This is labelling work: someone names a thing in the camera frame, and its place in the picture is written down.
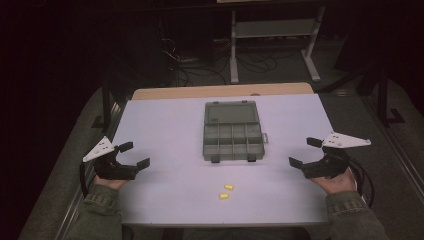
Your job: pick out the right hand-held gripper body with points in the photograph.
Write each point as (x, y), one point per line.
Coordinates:
(325, 168)

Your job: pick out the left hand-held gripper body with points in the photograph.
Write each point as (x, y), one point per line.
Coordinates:
(113, 171)

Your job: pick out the person's left hand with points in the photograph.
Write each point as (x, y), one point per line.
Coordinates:
(108, 183)

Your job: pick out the person's right hand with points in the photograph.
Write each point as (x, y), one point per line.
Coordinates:
(338, 185)

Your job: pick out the black metal stand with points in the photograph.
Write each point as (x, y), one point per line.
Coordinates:
(106, 106)
(383, 100)

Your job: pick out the grey plastic compartment box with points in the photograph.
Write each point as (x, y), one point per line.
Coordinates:
(232, 133)

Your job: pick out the yellow earplug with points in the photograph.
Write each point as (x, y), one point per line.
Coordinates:
(228, 187)
(223, 196)

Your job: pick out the wooden table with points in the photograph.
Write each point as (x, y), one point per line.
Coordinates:
(220, 90)

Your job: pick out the white metal desk frame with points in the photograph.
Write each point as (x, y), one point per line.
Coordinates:
(235, 60)

